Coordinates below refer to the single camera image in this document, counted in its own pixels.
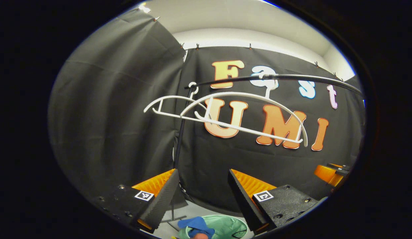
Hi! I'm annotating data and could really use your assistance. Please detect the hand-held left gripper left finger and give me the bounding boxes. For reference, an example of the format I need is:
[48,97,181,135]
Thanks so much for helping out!
[90,169,180,234]

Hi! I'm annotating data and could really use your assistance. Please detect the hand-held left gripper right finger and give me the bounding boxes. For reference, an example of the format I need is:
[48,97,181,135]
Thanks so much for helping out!
[228,169,326,235]

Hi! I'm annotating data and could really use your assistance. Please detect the green laundry hamper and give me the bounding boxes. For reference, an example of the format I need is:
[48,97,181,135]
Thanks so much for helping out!
[178,214,249,239]

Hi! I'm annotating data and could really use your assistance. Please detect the blue corduroy jacket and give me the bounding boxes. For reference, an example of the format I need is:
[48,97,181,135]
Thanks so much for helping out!
[178,216,215,239]

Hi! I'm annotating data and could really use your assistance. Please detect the white plastic clothes hanger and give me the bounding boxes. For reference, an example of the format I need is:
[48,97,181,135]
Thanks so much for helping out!
[143,82,213,122]
[180,74,309,148]

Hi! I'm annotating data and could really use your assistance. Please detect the black clothes rack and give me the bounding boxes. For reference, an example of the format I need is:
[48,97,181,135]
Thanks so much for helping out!
[161,73,363,231]

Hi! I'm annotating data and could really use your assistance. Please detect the plain black backdrop cloth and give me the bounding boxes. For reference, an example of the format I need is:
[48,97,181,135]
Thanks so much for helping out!
[48,8,187,203]

